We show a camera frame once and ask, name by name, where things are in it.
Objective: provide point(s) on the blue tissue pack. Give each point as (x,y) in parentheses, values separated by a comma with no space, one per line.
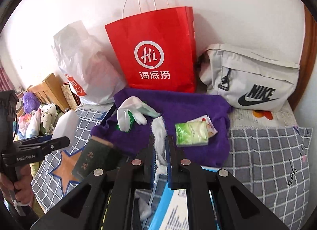
(173,210)

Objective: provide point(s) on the white glove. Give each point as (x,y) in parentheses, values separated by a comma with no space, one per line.
(128,110)

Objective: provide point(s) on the white plastic shopping bag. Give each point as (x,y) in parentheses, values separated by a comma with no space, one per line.
(86,71)

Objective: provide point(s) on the grey checked cloth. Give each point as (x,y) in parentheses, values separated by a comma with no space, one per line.
(260,158)

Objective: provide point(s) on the green tissue packet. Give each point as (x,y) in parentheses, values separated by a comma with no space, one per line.
(190,133)

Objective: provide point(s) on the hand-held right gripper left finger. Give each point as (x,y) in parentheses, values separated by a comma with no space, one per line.
(153,170)

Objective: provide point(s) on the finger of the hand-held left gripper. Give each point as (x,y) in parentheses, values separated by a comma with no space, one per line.
(34,143)
(57,144)

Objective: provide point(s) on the purple fabric tray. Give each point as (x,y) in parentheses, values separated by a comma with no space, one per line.
(198,111)

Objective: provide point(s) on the green bed sheet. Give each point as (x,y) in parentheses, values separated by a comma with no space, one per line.
(39,207)

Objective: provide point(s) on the dark green tea tin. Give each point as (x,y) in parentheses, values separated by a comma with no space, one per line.
(96,158)

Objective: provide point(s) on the wooden headboard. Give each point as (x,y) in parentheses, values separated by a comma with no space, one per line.
(49,89)

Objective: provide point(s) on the white black-spotted fabric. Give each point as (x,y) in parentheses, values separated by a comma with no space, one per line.
(48,113)

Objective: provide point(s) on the colourful printed bedding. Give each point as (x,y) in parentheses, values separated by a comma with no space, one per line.
(24,123)

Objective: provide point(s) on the brown illustrated book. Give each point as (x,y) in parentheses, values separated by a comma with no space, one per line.
(70,94)

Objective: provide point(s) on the red paper bag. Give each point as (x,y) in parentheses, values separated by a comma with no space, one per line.
(158,51)

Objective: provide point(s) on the purple plush toy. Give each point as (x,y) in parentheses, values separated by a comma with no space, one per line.
(31,101)

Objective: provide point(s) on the person's left hand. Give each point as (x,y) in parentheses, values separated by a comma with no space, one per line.
(23,188)

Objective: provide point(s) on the grey waist bag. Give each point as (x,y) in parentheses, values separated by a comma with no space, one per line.
(252,81)

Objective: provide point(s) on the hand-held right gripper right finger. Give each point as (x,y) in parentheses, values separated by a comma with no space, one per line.
(169,170)

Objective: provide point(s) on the white fluffy cloth strip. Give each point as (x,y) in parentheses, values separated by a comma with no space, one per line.
(158,133)

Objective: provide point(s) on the fruit print packet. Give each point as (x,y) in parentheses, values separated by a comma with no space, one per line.
(209,124)

